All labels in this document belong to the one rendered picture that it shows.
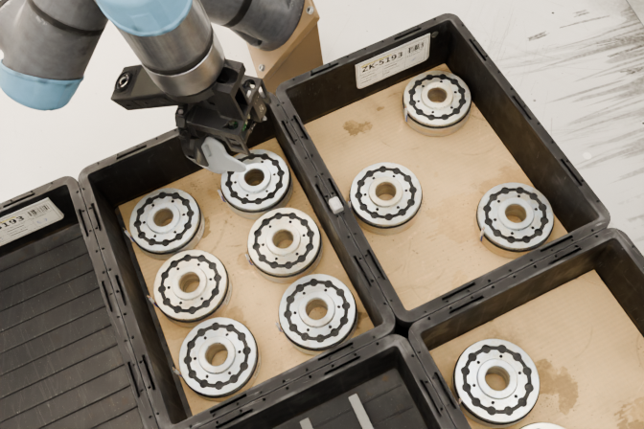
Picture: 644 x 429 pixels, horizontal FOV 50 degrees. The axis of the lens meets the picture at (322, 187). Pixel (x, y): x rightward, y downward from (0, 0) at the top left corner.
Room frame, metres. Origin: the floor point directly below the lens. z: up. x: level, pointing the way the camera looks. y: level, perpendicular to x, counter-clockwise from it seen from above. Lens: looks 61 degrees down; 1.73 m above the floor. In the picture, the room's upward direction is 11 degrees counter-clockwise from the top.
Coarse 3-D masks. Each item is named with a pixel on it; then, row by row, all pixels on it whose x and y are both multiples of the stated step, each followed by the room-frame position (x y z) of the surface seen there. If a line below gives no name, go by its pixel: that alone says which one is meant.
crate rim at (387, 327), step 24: (144, 144) 0.57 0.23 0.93; (96, 168) 0.54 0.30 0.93; (312, 168) 0.48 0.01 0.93; (96, 216) 0.47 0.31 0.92; (336, 216) 0.40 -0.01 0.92; (360, 264) 0.33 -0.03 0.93; (120, 288) 0.36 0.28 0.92; (384, 312) 0.26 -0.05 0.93; (360, 336) 0.24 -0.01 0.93; (384, 336) 0.23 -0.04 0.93; (144, 360) 0.26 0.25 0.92; (312, 360) 0.22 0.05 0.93; (264, 384) 0.20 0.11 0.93; (216, 408) 0.19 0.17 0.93
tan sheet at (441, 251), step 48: (384, 96) 0.64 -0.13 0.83; (336, 144) 0.57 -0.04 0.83; (384, 144) 0.55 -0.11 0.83; (432, 144) 0.54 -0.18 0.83; (480, 144) 0.52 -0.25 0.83; (432, 192) 0.46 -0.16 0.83; (480, 192) 0.44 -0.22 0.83; (384, 240) 0.40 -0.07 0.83; (432, 240) 0.38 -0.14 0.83; (432, 288) 0.31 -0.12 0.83
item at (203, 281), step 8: (176, 272) 0.39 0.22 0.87; (184, 272) 0.39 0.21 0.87; (192, 272) 0.39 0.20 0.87; (200, 272) 0.38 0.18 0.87; (176, 280) 0.38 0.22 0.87; (200, 280) 0.37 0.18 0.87; (176, 288) 0.37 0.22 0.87; (200, 288) 0.36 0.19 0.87; (176, 296) 0.36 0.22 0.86; (184, 296) 0.35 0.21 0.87; (192, 296) 0.35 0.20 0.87
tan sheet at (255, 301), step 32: (192, 192) 0.53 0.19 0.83; (128, 224) 0.50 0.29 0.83; (224, 224) 0.47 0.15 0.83; (320, 224) 0.44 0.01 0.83; (224, 256) 0.42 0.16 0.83; (192, 288) 0.38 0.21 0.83; (256, 288) 0.36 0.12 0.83; (352, 288) 0.33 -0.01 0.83; (160, 320) 0.34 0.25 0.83; (256, 320) 0.32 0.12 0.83; (224, 352) 0.28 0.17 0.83; (288, 352) 0.26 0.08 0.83; (256, 384) 0.23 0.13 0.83
